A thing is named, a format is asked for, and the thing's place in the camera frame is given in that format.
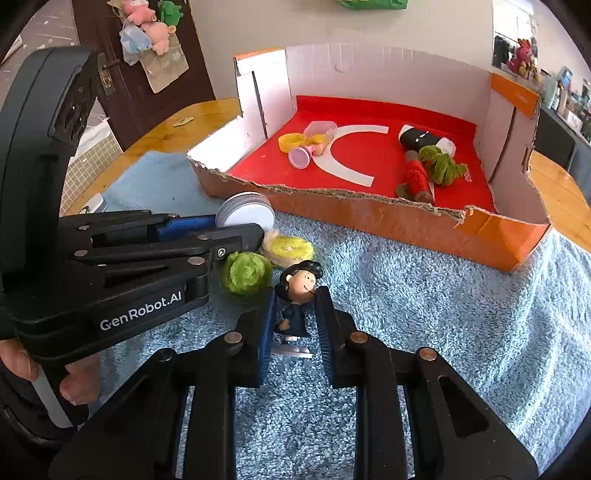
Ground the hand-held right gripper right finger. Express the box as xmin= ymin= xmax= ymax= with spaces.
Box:
xmin=315 ymin=286 xmax=539 ymax=480

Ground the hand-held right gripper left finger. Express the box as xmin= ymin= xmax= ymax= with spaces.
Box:
xmin=48 ymin=290 xmax=278 ymax=480

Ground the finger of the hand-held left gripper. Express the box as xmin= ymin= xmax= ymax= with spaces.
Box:
xmin=69 ymin=223 xmax=266 ymax=303
xmin=62 ymin=210 xmax=219 ymax=245

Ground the dark-haired figurine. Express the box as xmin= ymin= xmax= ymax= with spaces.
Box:
xmin=271 ymin=260 xmax=324 ymax=360

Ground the blonde doll pink dress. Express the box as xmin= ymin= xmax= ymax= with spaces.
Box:
xmin=288 ymin=133 xmax=334 ymax=170

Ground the yellow plastic cap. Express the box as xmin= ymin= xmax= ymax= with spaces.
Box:
xmin=278 ymin=132 xmax=308 ymax=153

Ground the orange cardboard box red bottom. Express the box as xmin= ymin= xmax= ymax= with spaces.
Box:
xmin=186 ymin=43 xmax=552 ymax=273

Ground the red brown stick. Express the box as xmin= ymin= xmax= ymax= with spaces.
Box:
xmin=396 ymin=150 xmax=437 ymax=204

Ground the dark green yarn vegetable toy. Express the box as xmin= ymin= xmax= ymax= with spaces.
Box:
xmin=419 ymin=145 xmax=470 ymax=188

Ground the person's left hand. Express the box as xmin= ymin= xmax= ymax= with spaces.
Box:
xmin=0 ymin=342 xmax=101 ymax=408

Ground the light green fluffy cabbage toy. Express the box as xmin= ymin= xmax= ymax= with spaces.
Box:
xmin=221 ymin=251 xmax=273 ymax=297

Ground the white small device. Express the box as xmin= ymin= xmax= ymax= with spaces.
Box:
xmin=82 ymin=193 xmax=108 ymax=215

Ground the yellow fluffy toy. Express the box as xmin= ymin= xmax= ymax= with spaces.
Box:
xmin=260 ymin=230 xmax=315 ymax=269

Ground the blue fluffy towel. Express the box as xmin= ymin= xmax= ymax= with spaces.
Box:
xmin=88 ymin=152 xmax=591 ymax=480

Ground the dark brown door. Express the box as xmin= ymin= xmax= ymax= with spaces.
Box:
xmin=71 ymin=0 xmax=218 ymax=151

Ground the small clear plastic case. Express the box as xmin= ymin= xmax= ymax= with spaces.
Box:
xmin=303 ymin=121 xmax=337 ymax=145

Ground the beige hanging pouch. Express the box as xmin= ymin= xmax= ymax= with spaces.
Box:
xmin=145 ymin=39 xmax=190 ymax=94

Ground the pale blue plastic bag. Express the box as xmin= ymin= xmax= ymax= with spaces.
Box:
xmin=119 ymin=23 xmax=153 ymax=64

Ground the pink plush toy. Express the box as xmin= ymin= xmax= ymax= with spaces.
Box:
xmin=143 ymin=21 xmax=177 ymax=57
xmin=120 ymin=0 xmax=156 ymax=25

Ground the green plush toy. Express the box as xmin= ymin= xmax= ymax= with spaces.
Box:
xmin=159 ymin=0 xmax=184 ymax=27

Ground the black and white rolled cloth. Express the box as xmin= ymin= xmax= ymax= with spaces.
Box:
xmin=398 ymin=124 xmax=456 ymax=156

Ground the green printed bag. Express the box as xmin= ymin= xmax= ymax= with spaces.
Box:
xmin=335 ymin=0 xmax=410 ymax=11

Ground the cluster of bottles and jars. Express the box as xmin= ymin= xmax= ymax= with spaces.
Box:
xmin=540 ymin=66 xmax=591 ymax=141

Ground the pink rabbit plush figure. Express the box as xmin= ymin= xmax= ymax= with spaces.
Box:
xmin=506 ymin=38 xmax=539 ymax=79

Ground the brass door handle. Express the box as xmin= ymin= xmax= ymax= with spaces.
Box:
xmin=96 ymin=51 xmax=123 ymax=96

